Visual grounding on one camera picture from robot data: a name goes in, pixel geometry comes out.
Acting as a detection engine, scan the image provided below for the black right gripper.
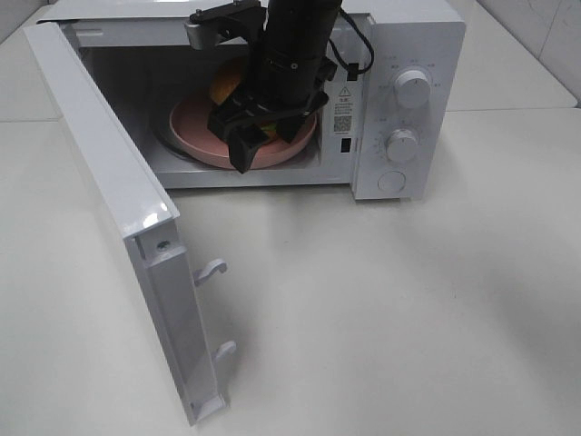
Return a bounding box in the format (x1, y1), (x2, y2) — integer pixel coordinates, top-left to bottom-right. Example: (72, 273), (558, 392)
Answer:
(209, 58), (338, 173)

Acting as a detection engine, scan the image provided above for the burger with lettuce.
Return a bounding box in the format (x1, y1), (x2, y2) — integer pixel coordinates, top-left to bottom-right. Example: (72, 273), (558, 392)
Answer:
(209, 56), (282, 142)

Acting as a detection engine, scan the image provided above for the pink plate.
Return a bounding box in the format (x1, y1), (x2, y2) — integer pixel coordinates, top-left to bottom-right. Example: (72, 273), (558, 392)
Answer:
(170, 92), (317, 170)

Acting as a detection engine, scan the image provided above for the round white door button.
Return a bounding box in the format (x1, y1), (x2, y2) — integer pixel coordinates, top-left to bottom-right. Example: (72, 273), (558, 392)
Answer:
(378, 171), (407, 193)

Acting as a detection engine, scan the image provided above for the white microwave door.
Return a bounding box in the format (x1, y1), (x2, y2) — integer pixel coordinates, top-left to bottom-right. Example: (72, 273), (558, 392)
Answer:
(25, 22), (236, 425)

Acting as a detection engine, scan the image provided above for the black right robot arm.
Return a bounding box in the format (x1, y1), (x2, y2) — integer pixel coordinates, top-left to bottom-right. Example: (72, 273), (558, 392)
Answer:
(208, 1), (341, 173)

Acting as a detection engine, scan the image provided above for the white warning label sticker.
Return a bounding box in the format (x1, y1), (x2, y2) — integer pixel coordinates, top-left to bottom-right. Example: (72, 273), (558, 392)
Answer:
(331, 84), (356, 135)

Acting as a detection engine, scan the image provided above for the glass microwave turntable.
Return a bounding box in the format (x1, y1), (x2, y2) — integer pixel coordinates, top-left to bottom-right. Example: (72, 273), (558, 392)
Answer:
(150, 118), (201, 164)

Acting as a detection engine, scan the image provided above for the white microwave oven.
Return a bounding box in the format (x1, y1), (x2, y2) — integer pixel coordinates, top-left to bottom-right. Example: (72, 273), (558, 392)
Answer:
(35, 1), (466, 200)

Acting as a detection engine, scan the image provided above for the white lower timer knob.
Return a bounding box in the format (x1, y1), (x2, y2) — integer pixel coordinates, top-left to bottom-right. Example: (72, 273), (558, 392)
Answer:
(385, 129), (419, 164)

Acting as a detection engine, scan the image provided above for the white upper power knob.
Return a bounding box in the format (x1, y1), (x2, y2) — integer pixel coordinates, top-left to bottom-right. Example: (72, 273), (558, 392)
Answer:
(394, 67), (431, 109)

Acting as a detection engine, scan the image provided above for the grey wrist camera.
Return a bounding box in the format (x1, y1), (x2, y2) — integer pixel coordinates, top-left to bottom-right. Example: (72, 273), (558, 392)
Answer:
(184, 0), (267, 51)

